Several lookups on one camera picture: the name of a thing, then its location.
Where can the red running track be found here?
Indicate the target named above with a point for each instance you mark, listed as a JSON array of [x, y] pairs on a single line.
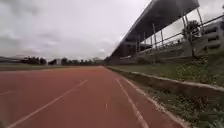
[[86, 106]]

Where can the fence with poles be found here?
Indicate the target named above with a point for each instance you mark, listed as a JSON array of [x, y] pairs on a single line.
[[166, 45]]

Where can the pale track edge kerb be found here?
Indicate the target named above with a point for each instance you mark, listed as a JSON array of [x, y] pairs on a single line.
[[160, 107]]

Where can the grandstand with slanted roof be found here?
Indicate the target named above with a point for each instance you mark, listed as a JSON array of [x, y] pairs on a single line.
[[160, 15]]

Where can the distant row of trees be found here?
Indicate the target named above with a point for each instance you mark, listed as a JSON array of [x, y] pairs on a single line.
[[33, 61]]

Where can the grass slope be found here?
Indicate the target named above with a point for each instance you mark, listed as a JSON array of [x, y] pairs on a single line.
[[193, 71]]

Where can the grass infield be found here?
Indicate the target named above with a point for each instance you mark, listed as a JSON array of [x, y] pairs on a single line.
[[26, 67]]

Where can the grass strip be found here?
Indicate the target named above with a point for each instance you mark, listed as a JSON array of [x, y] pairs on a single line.
[[196, 110]]

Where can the pale building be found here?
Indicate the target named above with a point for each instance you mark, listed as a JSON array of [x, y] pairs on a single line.
[[213, 37]]

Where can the low concrete wall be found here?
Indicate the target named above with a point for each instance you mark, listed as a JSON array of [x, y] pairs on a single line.
[[186, 87]]

